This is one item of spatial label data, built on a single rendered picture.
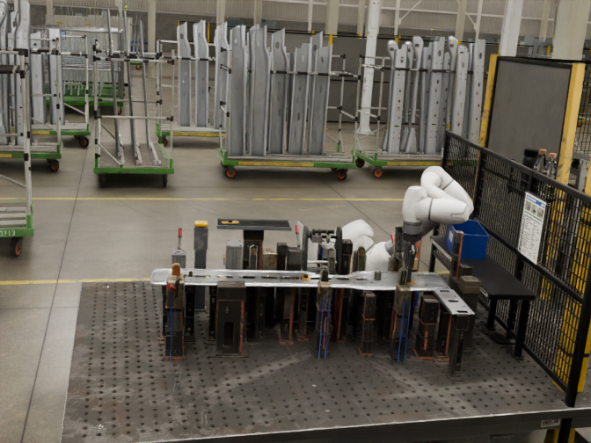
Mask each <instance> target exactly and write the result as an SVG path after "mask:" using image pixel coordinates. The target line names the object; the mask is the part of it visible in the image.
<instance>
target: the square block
mask: <svg viewBox="0 0 591 443"><path fill-rule="evenodd" d="M480 283H481V281H480V280H479V279H478V278H477V277H476V276H460V278H459V283H458V287H459V288H458V295H459V296H460V297H461V298H462V299H463V301H464V302H465V303H466V304H467V305H468V306H469V307H470V308H471V309H472V311H473V312H474V313H475V314H474V315H468V316H469V322H468V329H467V330H466V332H465V340H464V346H463V353H471V349H470V348H471V345H472V338H473V331H474V325H475V318H476V312H477V305H478V294H479V293H480V288H481V286H480Z"/></svg>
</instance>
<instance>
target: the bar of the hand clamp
mask: <svg viewBox="0 0 591 443"><path fill-rule="evenodd" d="M403 232H404V231H403V230H402V226H395V236H394V252H393V255H394V262H396V253H399V260H398V261H399V262H401V258H402V242H403Z"/></svg>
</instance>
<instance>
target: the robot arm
mask: <svg viewBox="0 0 591 443"><path fill-rule="evenodd" d="M427 196H428V197H427ZM429 197H430V198H429ZM473 209H474V207H473V203H472V201H471V198H470V196H469V195H468V193H467V192H466V191H465V190H464V189H463V188H462V187H461V186H460V185H459V184H458V183H457V182H456V181H455V180H454V179H453V178H452V177H451V176H450V175H449V174H448V173H447V172H446V171H444V169H443V168H442V167H440V166H431V167H429V168H427V169H426V170H425V171H424V172H423V174H422V176H421V186H411V187H409V188H408V190H407V191H406V193H405V198H404V202H403V227H402V230H403V231H404V232H403V242H402V253H404V261H403V263H404V267H405V268H406V269H407V271H408V275H407V279H406V282H411V276H412V269H413V265H414V260H415V255H416V252H417V251H416V250H415V243H416V242H418V241H419V239H420V233H421V232H422V237H423V236H425V235H426V234H427V233H429V232H430V231H431V230H432V229H434V228H435V227H436V226H438V225H439V224H440V223H446V224H461V223H464V222H466V221H467V220H468V218H469V215H470V214H471V212H472V211H473ZM342 231H343V237H342V239H351V241H352V242H353V244H354V245H353V254H352V256H351V259H353V256H354V251H357V250H358V248H359V247H360V246H363V247H365V249H366V255H367V259H366V270H365V271H367V272H375V271H376V270H377V269H379V270H380V271H381V272H388V263H389V257H391V255H393V252H394V248H393V243H392V241H391V240H390V241H389V242H387V243H386V242H380V243H378V244H375V243H374V242H373V240H372V239H371V238H372V237H373V236H374V232H373V229H372V228H371V227H370V226H369V225H368V224H367V223H366V222H365V221H363V220H357V221H352V222H350V223H348V224H347V225H346V226H344V227H343V228H342Z"/></svg>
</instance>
